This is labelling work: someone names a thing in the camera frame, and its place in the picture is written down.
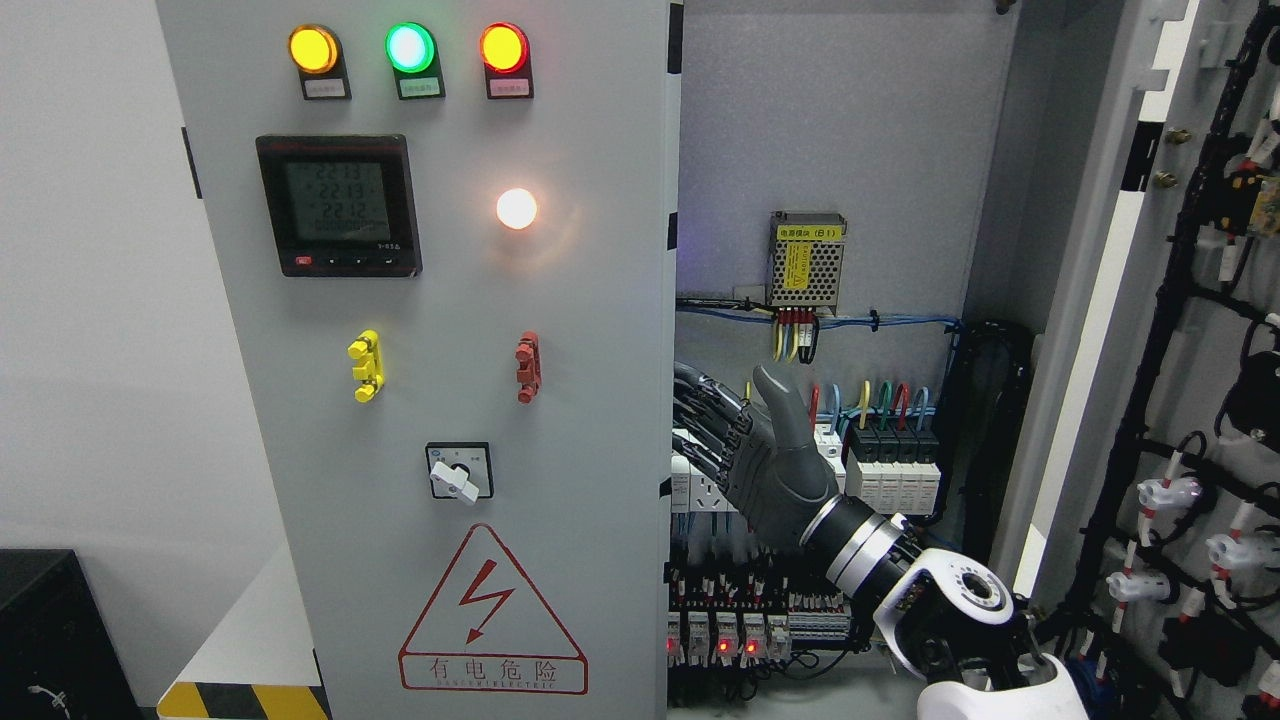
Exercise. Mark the dark grey robot hand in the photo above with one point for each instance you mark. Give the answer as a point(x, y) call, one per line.
point(763, 457)

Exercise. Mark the grey cabinet door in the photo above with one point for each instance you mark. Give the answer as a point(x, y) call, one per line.
point(1131, 227)
point(576, 473)

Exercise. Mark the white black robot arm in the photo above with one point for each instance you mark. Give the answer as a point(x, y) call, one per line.
point(948, 619)

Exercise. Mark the red indicator lamp left door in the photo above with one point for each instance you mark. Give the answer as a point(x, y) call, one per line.
point(506, 54)

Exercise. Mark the green indicator lamp left door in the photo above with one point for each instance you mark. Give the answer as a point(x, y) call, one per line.
point(415, 61)

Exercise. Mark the yellow indicator lamp left door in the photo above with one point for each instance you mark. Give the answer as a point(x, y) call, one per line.
point(318, 56)

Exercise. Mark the white socket breaker row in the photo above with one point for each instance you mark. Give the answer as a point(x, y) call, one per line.
point(693, 491)

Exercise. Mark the black white surge protector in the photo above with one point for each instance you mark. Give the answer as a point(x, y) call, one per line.
point(893, 470)

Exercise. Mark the relay and terminal row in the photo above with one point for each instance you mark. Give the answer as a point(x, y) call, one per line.
point(731, 626)

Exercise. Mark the perforated metal power supply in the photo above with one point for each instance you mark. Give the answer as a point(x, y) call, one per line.
point(807, 254)

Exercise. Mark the red test terminal block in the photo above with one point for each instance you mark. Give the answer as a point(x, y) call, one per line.
point(528, 372)

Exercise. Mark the grey electrical cabinet body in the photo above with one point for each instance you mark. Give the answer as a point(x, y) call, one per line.
point(977, 158)

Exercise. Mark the red electric hazard warning sticker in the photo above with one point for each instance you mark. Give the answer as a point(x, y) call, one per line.
point(487, 628)

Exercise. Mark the white glowing indicator lamp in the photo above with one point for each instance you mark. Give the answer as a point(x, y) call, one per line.
point(516, 208)

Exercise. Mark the yellow test terminal block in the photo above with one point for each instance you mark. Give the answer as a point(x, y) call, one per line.
point(368, 367)

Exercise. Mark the black digital power meter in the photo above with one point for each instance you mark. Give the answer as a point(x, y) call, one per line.
point(341, 205)

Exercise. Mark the black box at left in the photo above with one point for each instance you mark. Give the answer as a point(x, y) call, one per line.
point(57, 659)

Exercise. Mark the white rotary selector switch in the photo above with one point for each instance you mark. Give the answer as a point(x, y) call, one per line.
point(460, 471)

